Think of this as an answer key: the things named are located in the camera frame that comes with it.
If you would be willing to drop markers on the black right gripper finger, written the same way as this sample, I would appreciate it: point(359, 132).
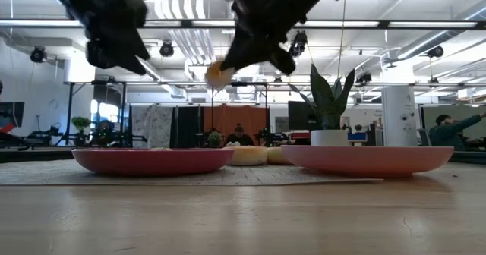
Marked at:
point(284, 61)
point(247, 50)

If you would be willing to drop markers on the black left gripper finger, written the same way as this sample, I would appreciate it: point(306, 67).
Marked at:
point(134, 44)
point(108, 55)

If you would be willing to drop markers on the dark red plate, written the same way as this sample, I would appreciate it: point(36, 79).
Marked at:
point(152, 162)

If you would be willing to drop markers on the black background robot arm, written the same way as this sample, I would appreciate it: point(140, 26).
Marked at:
point(41, 135)

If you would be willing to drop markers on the black ceiling spot lamp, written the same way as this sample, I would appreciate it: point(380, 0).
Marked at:
point(166, 49)
point(364, 77)
point(38, 54)
point(300, 42)
point(435, 52)

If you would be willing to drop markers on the black monitor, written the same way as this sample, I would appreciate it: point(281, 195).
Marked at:
point(298, 116)

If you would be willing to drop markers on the green snake plant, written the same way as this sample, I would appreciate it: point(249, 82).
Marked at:
point(326, 103)

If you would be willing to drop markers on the orange partition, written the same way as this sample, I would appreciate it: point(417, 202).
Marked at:
point(228, 118)

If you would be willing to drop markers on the green potted plant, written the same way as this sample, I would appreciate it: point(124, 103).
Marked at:
point(81, 123)

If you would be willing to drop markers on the patterned white curtain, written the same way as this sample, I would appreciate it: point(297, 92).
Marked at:
point(152, 126)

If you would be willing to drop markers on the person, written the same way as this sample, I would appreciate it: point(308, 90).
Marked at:
point(448, 135)
point(239, 138)

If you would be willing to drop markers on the white plant pot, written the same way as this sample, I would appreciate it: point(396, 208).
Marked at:
point(329, 138)

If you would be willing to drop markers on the small potted plant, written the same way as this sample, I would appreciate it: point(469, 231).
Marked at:
point(215, 138)

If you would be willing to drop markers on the black panel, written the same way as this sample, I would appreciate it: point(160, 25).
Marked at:
point(188, 126)

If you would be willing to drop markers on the blue box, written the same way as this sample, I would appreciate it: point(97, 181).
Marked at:
point(357, 136)

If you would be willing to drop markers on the pale cream donut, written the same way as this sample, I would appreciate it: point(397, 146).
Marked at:
point(241, 157)

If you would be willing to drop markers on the black overhead light bar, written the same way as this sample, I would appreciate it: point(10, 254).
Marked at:
point(383, 24)

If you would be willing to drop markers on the beige woven placemat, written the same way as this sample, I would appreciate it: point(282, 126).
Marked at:
point(266, 177)

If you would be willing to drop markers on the red bar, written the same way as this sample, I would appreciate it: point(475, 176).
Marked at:
point(5, 128)

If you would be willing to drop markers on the white cylindrical column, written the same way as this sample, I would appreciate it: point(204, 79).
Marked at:
point(398, 114)

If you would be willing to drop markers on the pink plate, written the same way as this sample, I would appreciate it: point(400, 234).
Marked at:
point(366, 162)

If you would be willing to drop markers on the grey green partition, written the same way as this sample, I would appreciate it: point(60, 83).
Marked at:
point(459, 110)

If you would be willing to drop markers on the black metal frame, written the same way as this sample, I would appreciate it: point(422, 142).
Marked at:
point(70, 111)

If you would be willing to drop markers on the dark wall screen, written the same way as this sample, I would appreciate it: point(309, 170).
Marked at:
point(11, 112)

